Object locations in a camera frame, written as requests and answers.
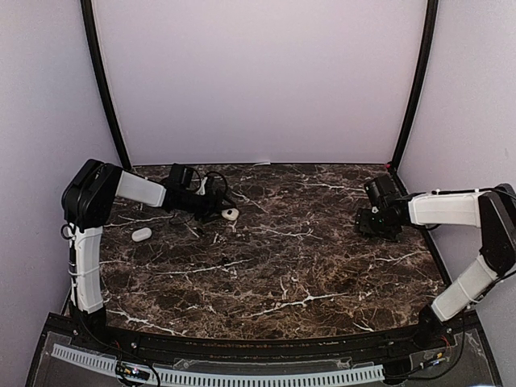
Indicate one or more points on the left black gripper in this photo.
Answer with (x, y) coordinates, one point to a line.
(212, 207)

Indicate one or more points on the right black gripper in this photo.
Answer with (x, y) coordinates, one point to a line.
(363, 224)

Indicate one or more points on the small white charging case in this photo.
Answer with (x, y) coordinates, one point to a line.
(230, 214)

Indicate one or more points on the white oval charging case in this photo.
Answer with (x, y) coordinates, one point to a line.
(141, 234)

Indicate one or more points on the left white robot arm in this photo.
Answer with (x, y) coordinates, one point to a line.
(87, 202)

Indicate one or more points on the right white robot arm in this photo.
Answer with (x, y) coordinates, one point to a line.
(475, 240)

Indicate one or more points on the right black frame post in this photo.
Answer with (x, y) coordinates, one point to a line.
(417, 84)

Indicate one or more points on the black front rail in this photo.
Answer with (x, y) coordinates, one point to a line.
(389, 346)

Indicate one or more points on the white slotted cable duct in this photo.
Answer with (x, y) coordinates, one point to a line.
(209, 373)

